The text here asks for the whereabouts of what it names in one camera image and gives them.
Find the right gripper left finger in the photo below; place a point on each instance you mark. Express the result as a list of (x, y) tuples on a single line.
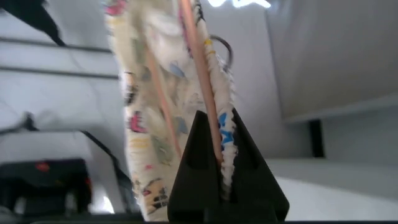
[(194, 186)]

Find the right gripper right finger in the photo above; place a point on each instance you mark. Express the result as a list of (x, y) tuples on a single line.
[(255, 193)]

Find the cream printed garment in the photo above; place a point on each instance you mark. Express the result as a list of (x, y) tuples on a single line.
[(149, 109)]

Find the pink clothes hanger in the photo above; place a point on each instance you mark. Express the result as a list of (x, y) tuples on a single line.
[(202, 77)]

